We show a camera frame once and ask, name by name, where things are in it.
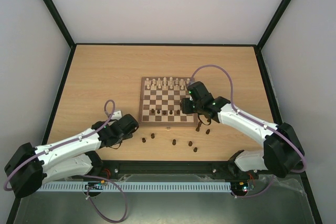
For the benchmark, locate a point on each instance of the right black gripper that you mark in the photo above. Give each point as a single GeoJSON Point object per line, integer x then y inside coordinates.
{"type": "Point", "coordinates": [186, 106]}

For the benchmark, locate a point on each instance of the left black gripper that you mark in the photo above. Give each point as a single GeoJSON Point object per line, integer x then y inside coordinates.
{"type": "Point", "coordinates": [128, 136]}

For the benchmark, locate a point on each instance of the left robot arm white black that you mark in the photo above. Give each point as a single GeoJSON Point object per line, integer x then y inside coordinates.
{"type": "Point", "coordinates": [31, 167]}

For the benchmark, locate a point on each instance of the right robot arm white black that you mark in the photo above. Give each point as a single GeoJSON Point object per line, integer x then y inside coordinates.
{"type": "Point", "coordinates": [281, 150]}

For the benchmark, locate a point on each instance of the tall dark piece by board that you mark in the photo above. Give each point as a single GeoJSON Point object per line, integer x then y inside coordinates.
{"type": "Point", "coordinates": [198, 126]}

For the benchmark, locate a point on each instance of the white chess piece row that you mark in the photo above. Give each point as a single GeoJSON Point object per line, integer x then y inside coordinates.
{"type": "Point", "coordinates": [165, 83]}

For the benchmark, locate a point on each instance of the wooden chess board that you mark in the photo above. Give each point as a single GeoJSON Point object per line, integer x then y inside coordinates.
{"type": "Point", "coordinates": [164, 100]}

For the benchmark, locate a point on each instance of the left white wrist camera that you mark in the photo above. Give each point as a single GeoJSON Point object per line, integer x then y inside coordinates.
{"type": "Point", "coordinates": [117, 113]}

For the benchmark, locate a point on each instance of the black aluminium frame rail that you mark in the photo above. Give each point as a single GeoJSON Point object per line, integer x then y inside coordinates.
{"type": "Point", "coordinates": [168, 167]}

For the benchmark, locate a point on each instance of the grey slotted cable duct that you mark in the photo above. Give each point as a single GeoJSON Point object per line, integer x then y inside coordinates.
{"type": "Point", "coordinates": [139, 187]}

